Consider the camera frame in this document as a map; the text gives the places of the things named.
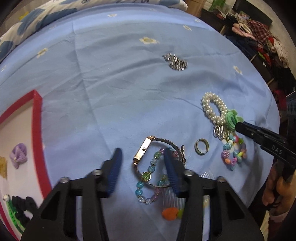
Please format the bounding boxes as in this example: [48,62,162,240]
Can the black velvet scrunchie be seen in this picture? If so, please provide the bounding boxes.
[12,196,38,221]

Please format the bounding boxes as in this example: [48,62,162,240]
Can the green braided bracelet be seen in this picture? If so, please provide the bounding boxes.
[2,194,26,233]

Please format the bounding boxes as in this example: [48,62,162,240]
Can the green hair tie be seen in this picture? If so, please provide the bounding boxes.
[225,108,244,134]

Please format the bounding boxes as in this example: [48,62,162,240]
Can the rose gold wristwatch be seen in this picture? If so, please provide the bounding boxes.
[132,136,186,189]

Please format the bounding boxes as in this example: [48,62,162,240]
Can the right hand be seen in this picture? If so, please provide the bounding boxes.
[262,164,295,216]

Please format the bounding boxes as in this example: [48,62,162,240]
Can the silver metal key rings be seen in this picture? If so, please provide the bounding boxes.
[212,124,233,141]

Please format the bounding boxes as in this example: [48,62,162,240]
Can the clear comb colourful pompoms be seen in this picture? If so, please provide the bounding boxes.
[162,171,215,221]

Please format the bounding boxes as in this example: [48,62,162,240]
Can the purple bow hair clip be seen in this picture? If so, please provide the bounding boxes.
[10,143,28,169]

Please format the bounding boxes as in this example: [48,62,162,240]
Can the yellow hair claw clip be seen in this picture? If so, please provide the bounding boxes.
[0,157,8,179]

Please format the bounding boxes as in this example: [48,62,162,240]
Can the red tray white inside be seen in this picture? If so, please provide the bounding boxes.
[1,90,52,240]

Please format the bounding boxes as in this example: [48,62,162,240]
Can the white pearl scrunchie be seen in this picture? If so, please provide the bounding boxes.
[201,92,227,125]

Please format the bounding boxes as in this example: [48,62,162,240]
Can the pile of clothes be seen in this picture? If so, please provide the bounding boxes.
[224,14,290,68]

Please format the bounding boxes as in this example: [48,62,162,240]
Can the dark wooden side cabinet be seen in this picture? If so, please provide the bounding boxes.
[200,9,229,35]

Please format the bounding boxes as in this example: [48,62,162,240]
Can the blue floral bed sheet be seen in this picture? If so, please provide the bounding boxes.
[1,4,280,240]

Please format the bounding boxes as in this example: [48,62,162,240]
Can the wooden wardrobe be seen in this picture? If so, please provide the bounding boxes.
[185,0,206,17]

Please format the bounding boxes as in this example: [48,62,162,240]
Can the colourful candy bead bracelet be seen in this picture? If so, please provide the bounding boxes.
[220,135,247,171]

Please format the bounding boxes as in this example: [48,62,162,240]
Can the gold ring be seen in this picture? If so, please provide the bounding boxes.
[194,138,210,155]

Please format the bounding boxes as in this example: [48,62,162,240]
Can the blue glass bead bracelet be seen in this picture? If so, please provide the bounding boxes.
[135,148,173,205]

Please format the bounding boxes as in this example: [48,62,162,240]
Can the silver chain bracelet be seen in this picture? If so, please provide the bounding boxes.
[162,53,188,71]

